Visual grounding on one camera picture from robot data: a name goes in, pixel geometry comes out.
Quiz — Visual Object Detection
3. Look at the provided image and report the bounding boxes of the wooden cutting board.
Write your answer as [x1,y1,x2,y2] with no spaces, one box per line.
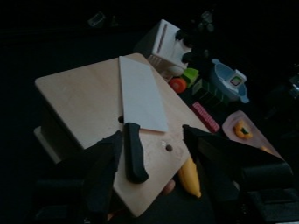
[32,52,211,219]

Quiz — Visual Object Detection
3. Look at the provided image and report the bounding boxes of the toy knife with black handle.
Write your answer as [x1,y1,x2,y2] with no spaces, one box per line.
[116,55,169,185]

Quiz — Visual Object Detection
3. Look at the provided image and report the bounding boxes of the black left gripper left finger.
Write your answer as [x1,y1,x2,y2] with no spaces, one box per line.
[81,130,124,217]

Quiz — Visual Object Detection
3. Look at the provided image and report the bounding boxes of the red tomato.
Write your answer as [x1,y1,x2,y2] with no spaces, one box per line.
[166,77,189,95]

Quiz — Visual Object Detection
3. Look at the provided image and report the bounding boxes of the light green toy vegetable piece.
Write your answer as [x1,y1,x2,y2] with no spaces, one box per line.
[181,66,200,88]

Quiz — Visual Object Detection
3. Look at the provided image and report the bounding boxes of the pink plate with food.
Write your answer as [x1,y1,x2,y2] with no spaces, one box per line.
[220,109,284,160]

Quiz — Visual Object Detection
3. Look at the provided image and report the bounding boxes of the white round toy piece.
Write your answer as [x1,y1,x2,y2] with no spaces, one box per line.
[164,66,185,79]

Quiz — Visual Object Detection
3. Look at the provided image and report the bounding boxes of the dark green toy cucumber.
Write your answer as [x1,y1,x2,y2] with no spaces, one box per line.
[191,79,231,108]

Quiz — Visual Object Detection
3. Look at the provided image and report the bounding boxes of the red striped toy bacon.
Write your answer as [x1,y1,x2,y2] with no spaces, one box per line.
[189,101,221,134]

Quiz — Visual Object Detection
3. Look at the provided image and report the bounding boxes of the white square toy food piece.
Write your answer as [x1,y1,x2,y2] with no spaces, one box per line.
[228,69,248,88]

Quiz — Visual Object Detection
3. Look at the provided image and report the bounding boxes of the peach coloured toy piece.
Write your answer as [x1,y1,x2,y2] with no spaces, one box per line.
[160,178,176,197]

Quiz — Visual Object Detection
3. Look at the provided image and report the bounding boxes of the light blue toy colander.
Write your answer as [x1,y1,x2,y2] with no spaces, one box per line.
[209,59,251,105]

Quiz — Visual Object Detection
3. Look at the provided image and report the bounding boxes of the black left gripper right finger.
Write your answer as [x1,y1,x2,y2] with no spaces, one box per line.
[181,124,295,191]

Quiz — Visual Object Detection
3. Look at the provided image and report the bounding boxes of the yellow toy banana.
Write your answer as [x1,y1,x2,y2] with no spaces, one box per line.
[176,156,203,199]

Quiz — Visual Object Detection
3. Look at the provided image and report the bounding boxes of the white toy knife block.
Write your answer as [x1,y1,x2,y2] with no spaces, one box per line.
[133,18,192,77]

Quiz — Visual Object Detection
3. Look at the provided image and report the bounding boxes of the small grey clear object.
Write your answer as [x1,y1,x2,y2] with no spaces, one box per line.
[86,10,106,28]

